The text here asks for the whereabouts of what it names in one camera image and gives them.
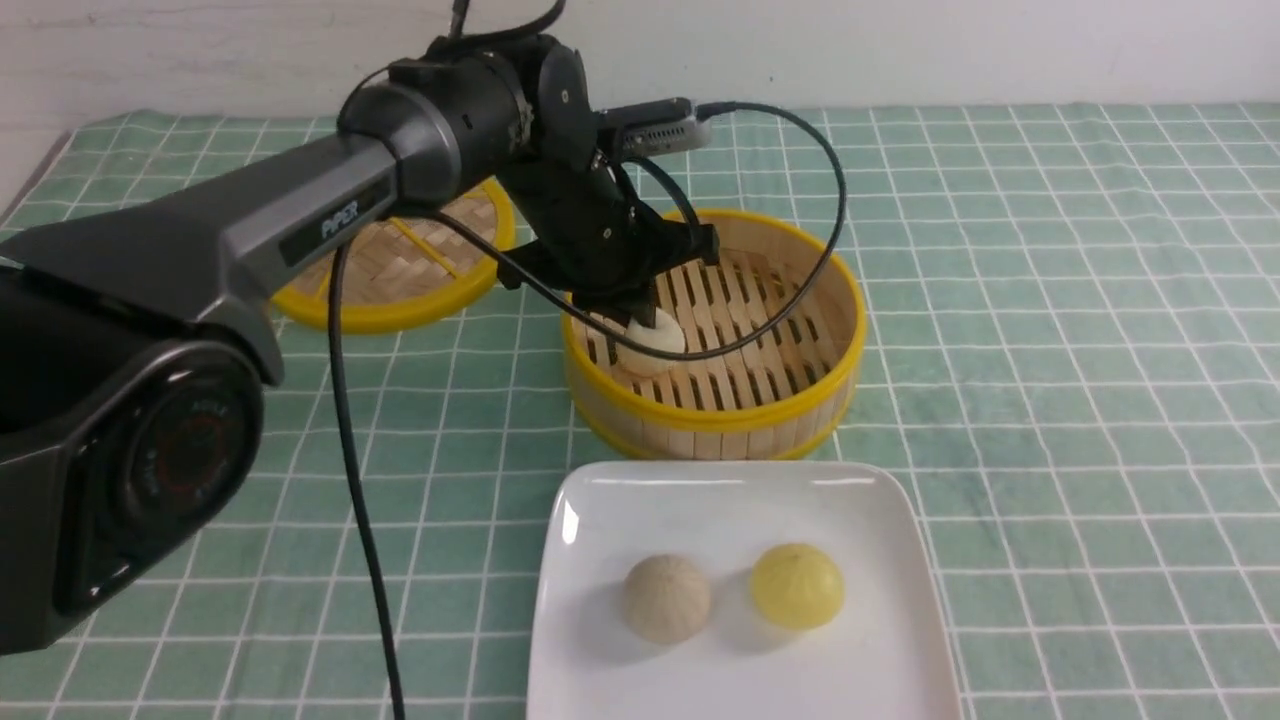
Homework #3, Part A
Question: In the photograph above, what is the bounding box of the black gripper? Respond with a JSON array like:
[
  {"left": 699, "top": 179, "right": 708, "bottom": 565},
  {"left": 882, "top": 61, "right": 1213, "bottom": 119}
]
[{"left": 495, "top": 100, "right": 721, "bottom": 366}]

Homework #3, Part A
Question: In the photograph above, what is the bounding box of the white steamed bun back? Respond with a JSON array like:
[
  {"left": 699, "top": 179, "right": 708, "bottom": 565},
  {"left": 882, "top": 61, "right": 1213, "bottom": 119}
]
[{"left": 613, "top": 307, "right": 687, "bottom": 379}]

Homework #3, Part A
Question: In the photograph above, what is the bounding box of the white steamed bun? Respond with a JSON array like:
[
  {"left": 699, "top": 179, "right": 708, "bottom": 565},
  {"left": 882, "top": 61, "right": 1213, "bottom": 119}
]
[
  {"left": 613, "top": 307, "right": 687, "bottom": 379},
  {"left": 622, "top": 553, "right": 712, "bottom": 646}
]

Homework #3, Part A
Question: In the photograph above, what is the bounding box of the white steamed bun front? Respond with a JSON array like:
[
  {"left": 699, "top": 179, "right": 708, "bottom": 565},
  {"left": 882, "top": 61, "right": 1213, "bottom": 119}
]
[{"left": 622, "top": 553, "right": 712, "bottom": 646}]

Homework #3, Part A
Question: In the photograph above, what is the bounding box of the yellow steamed bun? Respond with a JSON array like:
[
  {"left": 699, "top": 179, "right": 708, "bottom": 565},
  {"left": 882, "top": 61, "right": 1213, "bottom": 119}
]
[{"left": 748, "top": 543, "right": 846, "bottom": 632}]

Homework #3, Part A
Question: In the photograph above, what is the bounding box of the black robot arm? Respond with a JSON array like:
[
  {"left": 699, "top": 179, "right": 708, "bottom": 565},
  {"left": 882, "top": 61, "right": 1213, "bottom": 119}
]
[{"left": 1, "top": 35, "right": 719, "bottom": 655}]

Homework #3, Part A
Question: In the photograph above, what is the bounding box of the white square plate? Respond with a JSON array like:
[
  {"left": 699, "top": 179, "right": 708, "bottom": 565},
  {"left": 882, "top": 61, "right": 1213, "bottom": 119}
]
[{"left": 526, "top": 461, "right": 963, "bottom": 719}]

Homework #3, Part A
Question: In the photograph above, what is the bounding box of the yellow-rimmed bamboo steamer lid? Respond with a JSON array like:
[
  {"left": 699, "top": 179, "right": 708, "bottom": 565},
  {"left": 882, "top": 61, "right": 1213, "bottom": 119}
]
[{"left": 273, "top": 179, "right": 516, "bottom": 334}]

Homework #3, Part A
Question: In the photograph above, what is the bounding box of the green checkered tablecloth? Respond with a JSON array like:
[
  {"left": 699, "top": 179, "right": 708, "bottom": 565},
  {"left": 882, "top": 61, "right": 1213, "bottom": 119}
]
[{"left": 3, "top": 104, "right": 1279, "bottom": 719}]

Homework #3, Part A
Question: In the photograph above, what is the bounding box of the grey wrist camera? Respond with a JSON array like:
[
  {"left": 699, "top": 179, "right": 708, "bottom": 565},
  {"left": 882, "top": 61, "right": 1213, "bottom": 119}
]
[{"left": 595, "top": 97, "right": 713, "bottom": 160}]

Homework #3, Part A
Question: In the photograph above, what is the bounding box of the black camera cable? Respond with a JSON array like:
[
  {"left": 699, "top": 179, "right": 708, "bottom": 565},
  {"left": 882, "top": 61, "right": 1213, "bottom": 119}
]
[{"left": 326, "top": 0, "right": 849, "bottom": 720}]

